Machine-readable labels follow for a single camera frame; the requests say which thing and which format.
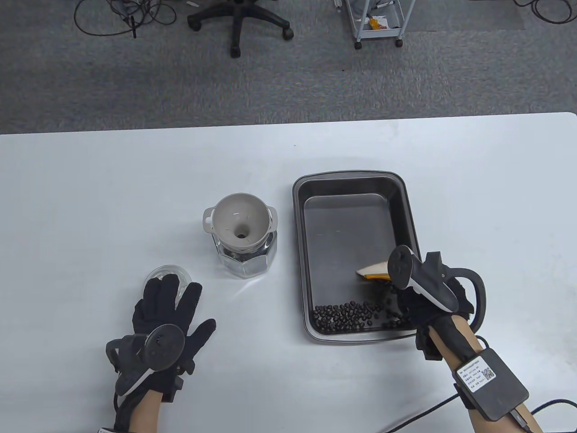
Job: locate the person's right hand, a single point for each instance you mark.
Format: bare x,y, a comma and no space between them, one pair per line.
414,311

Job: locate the person's left hand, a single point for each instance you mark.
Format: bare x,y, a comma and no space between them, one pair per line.
162,306

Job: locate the clear glass jar lid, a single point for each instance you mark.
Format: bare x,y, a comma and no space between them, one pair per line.
173,270

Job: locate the orange brush with pale bristles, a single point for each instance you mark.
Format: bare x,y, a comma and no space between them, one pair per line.
372,271

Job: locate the coffee beans group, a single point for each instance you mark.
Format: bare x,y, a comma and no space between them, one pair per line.
342,315

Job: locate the dark metal baking tray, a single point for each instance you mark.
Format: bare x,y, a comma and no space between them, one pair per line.
342,234

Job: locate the beige plastic funnel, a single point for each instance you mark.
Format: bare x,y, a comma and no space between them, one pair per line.
225,216

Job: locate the person's left forearm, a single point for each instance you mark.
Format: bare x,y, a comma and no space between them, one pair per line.
144,415

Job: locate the person's right forearm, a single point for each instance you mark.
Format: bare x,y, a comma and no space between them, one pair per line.
471,338

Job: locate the grey tracking controller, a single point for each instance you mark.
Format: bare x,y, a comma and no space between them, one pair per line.
164,345
428,282

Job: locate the clear glass jar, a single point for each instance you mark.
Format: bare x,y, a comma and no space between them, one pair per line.
257,266

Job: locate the black wrist sensor box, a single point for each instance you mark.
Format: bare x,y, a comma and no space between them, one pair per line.
496,388

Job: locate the white rolling cart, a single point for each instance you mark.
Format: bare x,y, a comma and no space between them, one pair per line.
383,34

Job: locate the black office chair base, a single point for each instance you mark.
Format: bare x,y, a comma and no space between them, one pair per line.
237,27

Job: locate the orange white packet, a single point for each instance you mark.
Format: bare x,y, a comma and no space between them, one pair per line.
377,22

